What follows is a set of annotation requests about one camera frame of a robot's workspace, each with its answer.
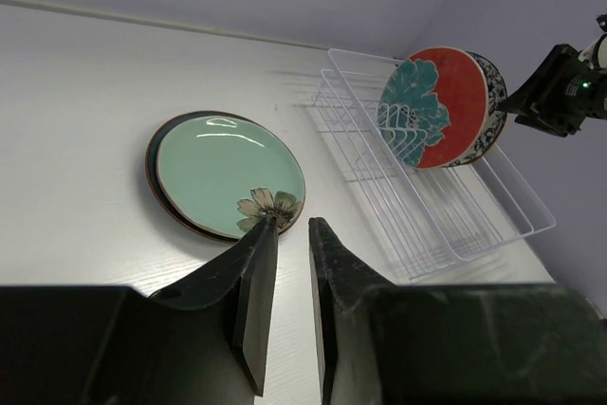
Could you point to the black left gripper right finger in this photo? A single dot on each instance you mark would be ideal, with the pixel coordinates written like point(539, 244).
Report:
point(382, 343)

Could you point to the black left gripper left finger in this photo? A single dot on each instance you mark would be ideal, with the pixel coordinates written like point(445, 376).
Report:
point(200, 340)

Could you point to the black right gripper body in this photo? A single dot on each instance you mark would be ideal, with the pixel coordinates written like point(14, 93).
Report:
point(580, 93)

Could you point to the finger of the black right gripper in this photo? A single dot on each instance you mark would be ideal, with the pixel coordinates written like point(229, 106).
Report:
point(530, 99)

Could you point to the blue floral white plate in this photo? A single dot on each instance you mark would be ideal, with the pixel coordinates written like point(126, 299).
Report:
point(496, 120)

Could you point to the red plate with teal flower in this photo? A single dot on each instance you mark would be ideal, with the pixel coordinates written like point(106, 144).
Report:
point(433, 107)

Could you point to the mint green flower plate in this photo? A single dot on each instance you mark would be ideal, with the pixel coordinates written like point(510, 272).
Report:
point(227, 177)

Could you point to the dark teal blossom plate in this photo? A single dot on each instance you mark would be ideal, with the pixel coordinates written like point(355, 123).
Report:
point(156, 172)

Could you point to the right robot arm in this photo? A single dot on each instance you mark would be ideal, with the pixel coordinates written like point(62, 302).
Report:
point(567, 88)

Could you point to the white wire dish rack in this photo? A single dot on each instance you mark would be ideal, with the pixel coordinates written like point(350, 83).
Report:
point(463, 224)

